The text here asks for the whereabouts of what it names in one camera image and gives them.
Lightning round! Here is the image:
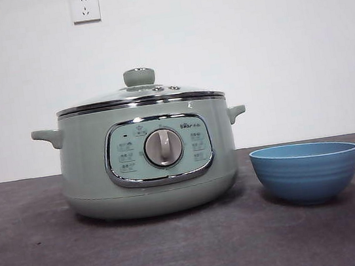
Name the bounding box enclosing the glass lid with green knob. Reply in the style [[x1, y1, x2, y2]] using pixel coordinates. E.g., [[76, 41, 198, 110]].
[[50, 56, 226, 119]]

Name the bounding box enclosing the pale green electric steamer pot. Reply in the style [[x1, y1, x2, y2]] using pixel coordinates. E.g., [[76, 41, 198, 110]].
[[28, 89, 260, 233]]

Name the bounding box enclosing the blue ribbed bowl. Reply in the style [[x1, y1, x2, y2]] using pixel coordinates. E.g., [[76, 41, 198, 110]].
[[248, 134, 355, 214]]

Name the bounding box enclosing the white wall socket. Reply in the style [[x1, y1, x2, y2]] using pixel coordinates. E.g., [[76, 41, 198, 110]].
[[69, 0, 103, 25]]

